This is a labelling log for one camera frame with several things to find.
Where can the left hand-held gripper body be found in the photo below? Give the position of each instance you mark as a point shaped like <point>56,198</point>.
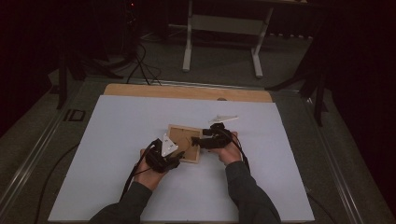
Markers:
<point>159,157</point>

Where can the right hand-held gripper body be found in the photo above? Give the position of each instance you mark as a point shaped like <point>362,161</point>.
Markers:
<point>218,140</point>

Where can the wooden board piece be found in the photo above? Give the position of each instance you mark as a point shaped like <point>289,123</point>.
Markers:
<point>184,143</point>

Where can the person's right hand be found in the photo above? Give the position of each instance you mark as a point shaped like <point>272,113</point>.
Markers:
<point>230,154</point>

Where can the person's left hand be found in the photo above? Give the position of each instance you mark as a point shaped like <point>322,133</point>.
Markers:
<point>149,179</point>

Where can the white table mat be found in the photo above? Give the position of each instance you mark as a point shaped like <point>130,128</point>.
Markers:
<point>124,130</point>

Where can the black floor socket box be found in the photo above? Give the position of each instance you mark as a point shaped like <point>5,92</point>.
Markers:
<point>74,115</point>

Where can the black tripod stand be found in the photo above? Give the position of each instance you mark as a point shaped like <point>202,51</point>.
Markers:
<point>317,93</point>

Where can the white metal desk frame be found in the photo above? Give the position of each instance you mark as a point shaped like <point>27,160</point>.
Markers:
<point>224,25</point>

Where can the metal floor rail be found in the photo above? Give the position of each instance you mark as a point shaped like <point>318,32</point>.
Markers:
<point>336,161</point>
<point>28,165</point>

